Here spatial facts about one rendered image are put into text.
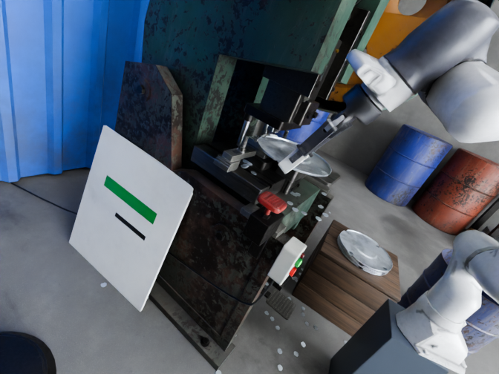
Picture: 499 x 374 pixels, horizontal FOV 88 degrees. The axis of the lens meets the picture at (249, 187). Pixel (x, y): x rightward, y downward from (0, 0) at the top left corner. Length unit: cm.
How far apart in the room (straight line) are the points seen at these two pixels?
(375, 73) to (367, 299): 114
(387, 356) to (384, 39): 116
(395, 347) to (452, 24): 90
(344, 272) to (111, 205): 109
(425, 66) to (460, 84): 6
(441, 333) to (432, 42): 83
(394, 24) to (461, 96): 81
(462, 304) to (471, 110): 64
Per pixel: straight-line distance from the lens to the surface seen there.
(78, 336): 122
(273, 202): 64
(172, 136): 95
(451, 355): 114
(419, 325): 107
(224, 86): 96
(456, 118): 51
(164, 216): 102
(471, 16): 53
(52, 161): 189
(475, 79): 54
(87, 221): 136
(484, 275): 94
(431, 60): 52
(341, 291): 145
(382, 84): 51
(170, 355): 120
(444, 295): 102
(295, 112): 89
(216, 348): 121
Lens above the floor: 107
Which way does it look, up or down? 28 degrees down
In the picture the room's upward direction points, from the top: 22 degrees clockwise
